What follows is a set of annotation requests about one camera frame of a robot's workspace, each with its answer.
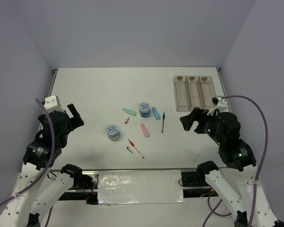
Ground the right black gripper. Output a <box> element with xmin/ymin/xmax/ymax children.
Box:
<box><xmin>179</xmin><ymin>105</ymin><xmax>223</xmax><ymax>143</ymax></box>

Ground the blue pen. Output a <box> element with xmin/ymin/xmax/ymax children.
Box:
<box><xmin>161</xmin><ymin>111</ymin><xmax>165</xmax><ymax>133</ymax></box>

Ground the red pen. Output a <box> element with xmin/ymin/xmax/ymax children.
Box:
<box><xmin>128</xmin><ymin>139</ymin><xmax>145</xmax><ymax>159</ymax></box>

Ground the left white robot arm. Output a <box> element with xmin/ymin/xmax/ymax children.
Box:
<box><xmin>0</xmin><ymin>103</ymin><xmax>84</xmax><ymax>227</ymax></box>

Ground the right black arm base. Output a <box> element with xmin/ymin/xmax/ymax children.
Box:
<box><xmin>178</xmin><ymin>161</ymin><xmax>219</xmax><ymax>198</ymax></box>

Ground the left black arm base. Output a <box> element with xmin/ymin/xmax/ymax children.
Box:
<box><xmin>59</xmin><ymin>164</ymin><xmax>98</xmax><ymax>205</ymax></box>

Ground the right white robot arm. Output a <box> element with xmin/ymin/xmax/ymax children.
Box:
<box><xmin>180</xmin><ymin>108</ymin><xmax>284</xmax><ymax>227</ymax></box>

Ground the clear three-compartment organizer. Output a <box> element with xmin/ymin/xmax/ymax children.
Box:
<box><xmin>173</xmin><ymin>76</ymin><xmax>216</xmax><ymax>112</ymax></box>

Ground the blue correction tape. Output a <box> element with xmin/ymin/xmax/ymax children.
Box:
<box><xmin>152</xmin><ymin>106</ymin><xmax>160</xmax><ymax>120</ymax></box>

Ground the blue jar near centre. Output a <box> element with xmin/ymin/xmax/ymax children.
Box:
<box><xmin>106</xmin><ymin>124</ymin><xmax>120</xmax><ymax>141</ymax></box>

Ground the blue jar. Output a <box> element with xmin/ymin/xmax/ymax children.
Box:
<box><xmin>106</xmin><ymin>124</ymin><xmax>120</xmax><ymax>141</ymax></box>
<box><xmin>139</xmin><ymin>102</ymin><xmax>151</xmax><ymax>118</ymax></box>

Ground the pink correction tape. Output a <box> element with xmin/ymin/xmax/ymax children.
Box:
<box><xmin>140</xmin><ymin>123</ymin><xmax>150</xmax><ymax>138</ymax></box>

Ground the blue jar near back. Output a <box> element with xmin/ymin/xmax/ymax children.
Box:
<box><xmin>139</xmin><ymin>102</ymin><xmax>151</xmax><ymax>118</ymax></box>

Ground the green correction tape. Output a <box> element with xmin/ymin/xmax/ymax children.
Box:
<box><xmin>122</xmin><ymin>108</ymin><xmax>137</xmax><ymax>116</ymax></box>

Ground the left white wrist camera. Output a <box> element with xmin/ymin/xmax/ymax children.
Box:
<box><xmin>44</xmin><ymin>95</ymin><xmax>63</xmax><ymax>113</ymax></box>

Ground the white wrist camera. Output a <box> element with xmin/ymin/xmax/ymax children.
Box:
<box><xmin>212</xmin><ymin>96</ymin><xmax>228</xmax><ymax>112</ymax></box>
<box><xmin>44</xmin><ymin>95</ymin><xmax>63</xmax><ymax>113</ymax></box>

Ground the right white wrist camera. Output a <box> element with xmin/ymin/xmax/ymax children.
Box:
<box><xmin>212</xmin><ymin>96</ymin><xmax>228</xmax><ymax>112</ymax></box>

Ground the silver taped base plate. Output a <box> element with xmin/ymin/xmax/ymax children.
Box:
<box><xmin>98</xmin><ymin>170</ymin><xmax>185</xmax><ymax>205</ymax></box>

